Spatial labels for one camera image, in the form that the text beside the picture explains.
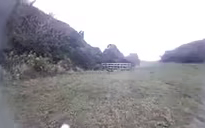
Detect white railing fence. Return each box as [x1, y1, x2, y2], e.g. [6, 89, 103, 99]
[101, 62, 133, 71]

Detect dark hedge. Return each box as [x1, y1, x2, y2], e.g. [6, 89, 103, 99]
[160, 37, 205, 64]

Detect robot's own part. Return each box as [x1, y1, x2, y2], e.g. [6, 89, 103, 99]
[60, 123, 71, 128]

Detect pale green bushes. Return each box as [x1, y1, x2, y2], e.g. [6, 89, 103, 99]
[1, 50, 84, 80]

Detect green grass field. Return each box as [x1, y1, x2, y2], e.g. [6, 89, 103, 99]
[3, 61, 205, 128]

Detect row of dark trees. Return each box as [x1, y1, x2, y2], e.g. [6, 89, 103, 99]
[3, 2, 142, 71]

